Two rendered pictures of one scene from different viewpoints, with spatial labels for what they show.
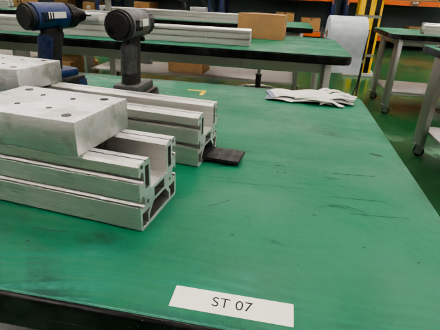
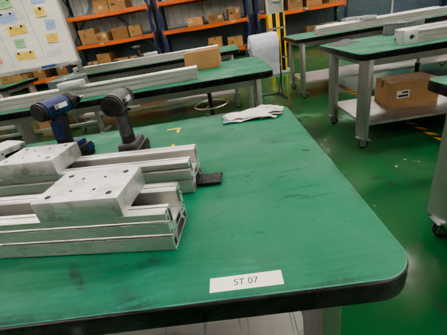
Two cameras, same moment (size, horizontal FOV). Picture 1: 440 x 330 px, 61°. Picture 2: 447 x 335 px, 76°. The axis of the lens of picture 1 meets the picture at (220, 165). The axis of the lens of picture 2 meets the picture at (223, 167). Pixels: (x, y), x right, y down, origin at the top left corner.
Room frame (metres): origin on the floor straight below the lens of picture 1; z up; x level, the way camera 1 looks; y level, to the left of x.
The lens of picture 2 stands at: (-0.05, 0.02, 1.13)
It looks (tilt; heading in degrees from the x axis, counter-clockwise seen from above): 27 degrees down; 354
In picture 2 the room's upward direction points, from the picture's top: 10 degrees counter-clockwise
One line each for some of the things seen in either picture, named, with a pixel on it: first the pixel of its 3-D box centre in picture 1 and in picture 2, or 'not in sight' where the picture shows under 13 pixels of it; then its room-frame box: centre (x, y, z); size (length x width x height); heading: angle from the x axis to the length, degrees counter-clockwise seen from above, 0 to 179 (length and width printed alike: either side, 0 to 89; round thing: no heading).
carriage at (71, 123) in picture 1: (50, 126); (94, 199); (0.44, 0.22, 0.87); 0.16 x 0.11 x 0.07; 75
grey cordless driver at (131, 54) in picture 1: (138, 60); (129, 123); (0.86, 0.20, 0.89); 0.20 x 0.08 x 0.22; 170
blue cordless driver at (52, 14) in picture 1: (63, 50); (71, 127); (0.96, 0.41, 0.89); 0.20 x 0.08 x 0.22; 153
